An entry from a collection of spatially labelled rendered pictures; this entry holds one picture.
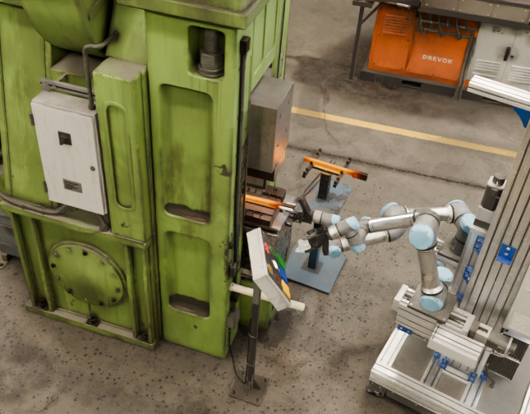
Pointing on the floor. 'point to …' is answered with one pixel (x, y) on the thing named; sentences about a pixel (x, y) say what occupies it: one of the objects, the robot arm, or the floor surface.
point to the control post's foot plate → (255, 395)
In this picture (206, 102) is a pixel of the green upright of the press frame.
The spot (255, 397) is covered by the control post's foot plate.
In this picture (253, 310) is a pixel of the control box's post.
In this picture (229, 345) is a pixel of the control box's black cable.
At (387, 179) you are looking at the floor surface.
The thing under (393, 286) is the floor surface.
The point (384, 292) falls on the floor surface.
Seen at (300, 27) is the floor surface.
